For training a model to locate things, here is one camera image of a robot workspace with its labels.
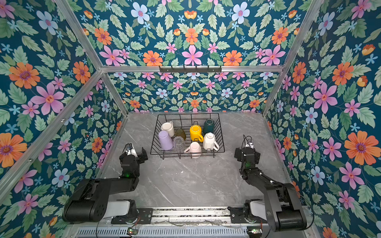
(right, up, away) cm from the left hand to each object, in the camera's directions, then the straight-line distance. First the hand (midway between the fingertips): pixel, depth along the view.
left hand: (136, 148), depth 89 cm
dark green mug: (+45, +14, +9) cm, 48 cm away
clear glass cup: (+26, +3, +2) cm, 26 cm away
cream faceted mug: (+45, +3, +1) cm, 45 cm away
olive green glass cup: (+26, +10, +7) cm, 29 cm away
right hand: (+71, 0, +1) cm, 71 cm away
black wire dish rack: (+26, +18, +27) cm, 41 cm away
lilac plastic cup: (+18, +4, +2) cm, 19 cm away
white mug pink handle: (+37, 0, -3) cm, 37 cm away
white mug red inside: (+18, +13, +10) cm, 24 cm away
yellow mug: (+36, +9, +6) cm, 38 cm away
